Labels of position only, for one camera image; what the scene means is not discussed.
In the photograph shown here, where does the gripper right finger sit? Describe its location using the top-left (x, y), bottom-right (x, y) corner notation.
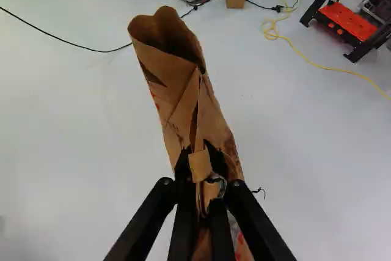
top-left (202, 139), bottom-right (298, 261)

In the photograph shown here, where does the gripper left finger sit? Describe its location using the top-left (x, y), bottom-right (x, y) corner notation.
top-left (103, 145), bottom-right (199, 261)

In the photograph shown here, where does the brown paper grocery bag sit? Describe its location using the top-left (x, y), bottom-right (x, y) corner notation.
top-left (127, 5), bottom-right (254, 261)

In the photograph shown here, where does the black and orange 3D printer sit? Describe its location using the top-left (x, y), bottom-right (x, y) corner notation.
top-left (299, 0), bottom-right (391, 64)

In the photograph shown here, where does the yellow extension cable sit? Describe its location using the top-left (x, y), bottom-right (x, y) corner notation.
top-left (260, 0), bottom-right (391, 100)

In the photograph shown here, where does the black floor cable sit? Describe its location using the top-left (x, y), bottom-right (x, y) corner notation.
top-left (0, 6), bottom-right (196, 54)

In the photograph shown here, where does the black power cable with plug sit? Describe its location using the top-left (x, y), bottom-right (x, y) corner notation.
top-left (244, 0), bottom-right (323, 13)

